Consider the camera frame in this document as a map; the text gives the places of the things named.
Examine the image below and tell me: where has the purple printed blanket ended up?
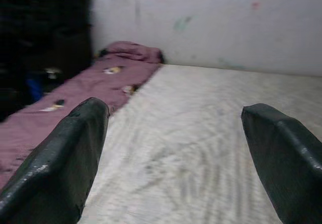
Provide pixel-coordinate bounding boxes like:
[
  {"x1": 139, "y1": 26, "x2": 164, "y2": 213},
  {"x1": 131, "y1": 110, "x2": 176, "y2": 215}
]
[{"x1": 0, "y1": 41, "x2": 163, "y2": 192}]

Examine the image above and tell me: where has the black shelf unit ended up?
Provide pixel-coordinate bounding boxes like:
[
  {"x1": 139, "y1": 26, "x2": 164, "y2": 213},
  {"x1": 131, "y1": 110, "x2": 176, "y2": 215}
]
[{"x1": 0, "y1": 0, "x2": 94, "y2": 123}]

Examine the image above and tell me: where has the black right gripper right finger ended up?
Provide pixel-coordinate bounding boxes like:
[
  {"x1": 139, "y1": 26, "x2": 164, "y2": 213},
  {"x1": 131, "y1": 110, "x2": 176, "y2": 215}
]
[{"x1": 240, "y1": 103, "x2": 322, "y2": 224}]

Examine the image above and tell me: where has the blue plastic item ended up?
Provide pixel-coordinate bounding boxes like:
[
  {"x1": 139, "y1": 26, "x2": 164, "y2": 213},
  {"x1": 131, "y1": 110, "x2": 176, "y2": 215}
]
[{"x1": 25, "y1": 71, "x2": 43, "y2": 101}]

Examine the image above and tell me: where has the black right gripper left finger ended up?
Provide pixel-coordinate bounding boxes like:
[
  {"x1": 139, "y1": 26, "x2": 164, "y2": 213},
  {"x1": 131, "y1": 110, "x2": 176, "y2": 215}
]
[{"x1": 0, "y1": 97, "x2": 110, "y2": 224}]

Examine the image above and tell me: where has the white quilted mattress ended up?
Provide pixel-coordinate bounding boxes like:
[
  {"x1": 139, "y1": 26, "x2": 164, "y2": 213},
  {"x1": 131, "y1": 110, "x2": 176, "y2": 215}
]
[{"x1": 83, "y1": 64, "x2": 322, "y2": 224}]

